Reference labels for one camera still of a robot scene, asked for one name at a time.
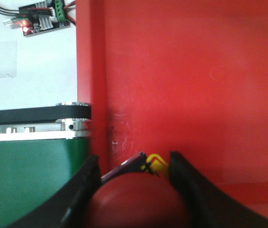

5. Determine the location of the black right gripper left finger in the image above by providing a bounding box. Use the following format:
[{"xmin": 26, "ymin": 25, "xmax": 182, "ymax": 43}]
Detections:
[{"xmin": 7, "ymin": 155, "xmax": 101, "ymax": 228}]

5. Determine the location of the black motor driver board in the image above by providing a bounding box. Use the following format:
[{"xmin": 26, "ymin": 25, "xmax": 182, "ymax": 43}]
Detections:
[{"xmin": 3, "ymin": 0, "xmax": 72, "ymax": 38}]

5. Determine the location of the aluminium conveyor side rail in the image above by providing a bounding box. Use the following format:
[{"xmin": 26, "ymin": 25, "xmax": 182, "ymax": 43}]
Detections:
[{"xmin": 0, "ymin": 123, "xmax": 77, "ymax": 141}]

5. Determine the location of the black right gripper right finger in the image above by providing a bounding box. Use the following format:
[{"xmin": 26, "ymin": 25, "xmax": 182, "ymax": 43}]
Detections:
[{"xmin": 169, "ymin": 151, "xmax": 268, "ymax": 228}]

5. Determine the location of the green conveyor belt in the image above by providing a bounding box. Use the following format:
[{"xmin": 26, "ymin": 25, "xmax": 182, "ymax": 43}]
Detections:
[{"xmin": 0, "ymin": 138, "xmax": 90, "ymax": 228}]

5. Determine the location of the black drive belt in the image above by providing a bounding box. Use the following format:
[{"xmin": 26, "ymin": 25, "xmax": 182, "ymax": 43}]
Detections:
[{"xmin": 0, "ymin": 105, "xmax": 92, "ymax": 125}]

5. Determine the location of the red mushroom push button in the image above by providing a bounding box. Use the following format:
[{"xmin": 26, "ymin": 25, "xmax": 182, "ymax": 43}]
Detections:
[{"xmin": 82, "ymin": 153, "xmax": 193, "ymax": 228}]

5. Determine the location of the silver belt pulley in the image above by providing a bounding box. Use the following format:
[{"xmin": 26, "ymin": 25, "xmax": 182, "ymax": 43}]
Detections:
[{"xmin": 55, "ymin": 102, "xmax": 92, "ymax": 134}]

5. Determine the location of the red plastic bin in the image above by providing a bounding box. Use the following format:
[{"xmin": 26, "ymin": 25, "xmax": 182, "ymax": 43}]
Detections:
[{"xmin": 76, "ymin": 0, "xmax": 268, "ymax": 217}]

